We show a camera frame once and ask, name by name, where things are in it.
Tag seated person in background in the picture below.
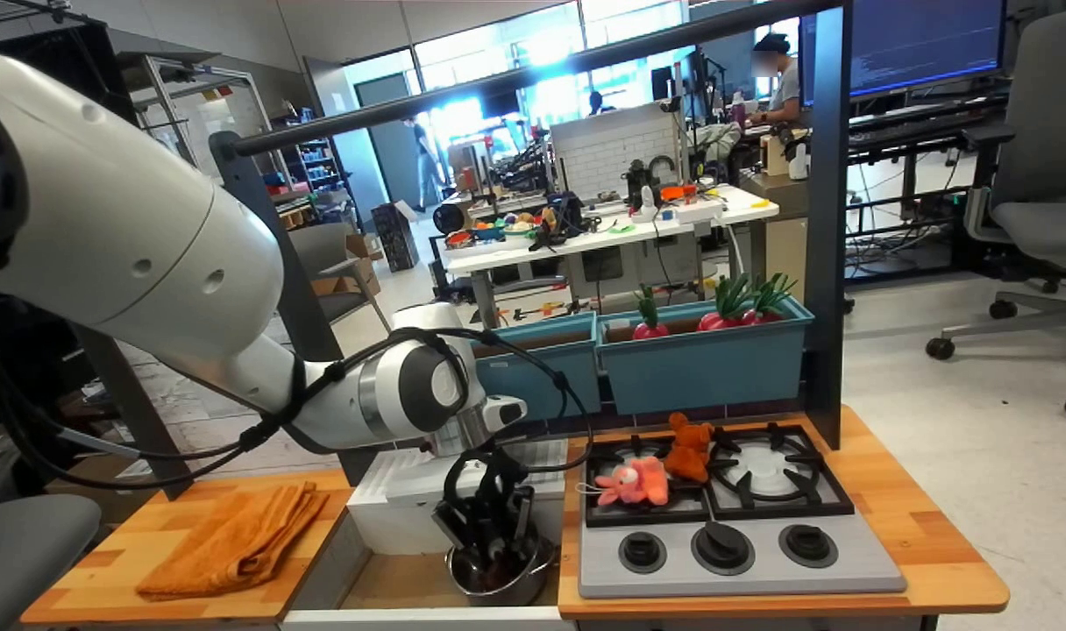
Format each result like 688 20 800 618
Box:
748 29 810 124

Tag grey office chair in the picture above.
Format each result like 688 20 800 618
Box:
922 0 1066 424

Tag black computer desk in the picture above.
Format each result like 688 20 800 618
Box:
842 65 1015 286

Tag white kitchen sink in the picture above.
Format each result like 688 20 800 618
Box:
285 439 572 631

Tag teal plastic bin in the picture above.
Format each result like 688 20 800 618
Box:
597 290 817 422
473 312 607 426

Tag black stove knob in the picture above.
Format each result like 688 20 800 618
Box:
688 518 757 579
617 526 669 576
776 518 842 571

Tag black metal kitchen frame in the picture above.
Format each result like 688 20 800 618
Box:
209 0 859 452

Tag computer monitor blue screen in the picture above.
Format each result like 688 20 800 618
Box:
846 0 1013 103

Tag orange plush toy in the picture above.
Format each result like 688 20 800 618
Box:
659 411 717 487

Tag black trash bin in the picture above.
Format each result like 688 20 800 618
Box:
369 199 423 273

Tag white work table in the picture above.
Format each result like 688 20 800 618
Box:
443 176 786 334

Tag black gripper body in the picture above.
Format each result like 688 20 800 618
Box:
436 446 538 533

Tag orange terry towel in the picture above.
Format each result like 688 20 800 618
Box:
134 480 333 606

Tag grey padded seat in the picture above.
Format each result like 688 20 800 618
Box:
0 492 107 631

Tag grey toy gas stove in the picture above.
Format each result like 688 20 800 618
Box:
574 418 911 604

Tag stainless steel pot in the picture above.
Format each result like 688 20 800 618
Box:
443 518 562 606

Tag black slanted frame post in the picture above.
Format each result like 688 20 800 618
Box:
71 325 199 502

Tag red toy vegetable green leaves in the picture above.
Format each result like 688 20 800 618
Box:
694 273 752 336
748 273 800 325
627 283 665 342

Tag cardboard box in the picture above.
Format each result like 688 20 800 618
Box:
737 167 813 304

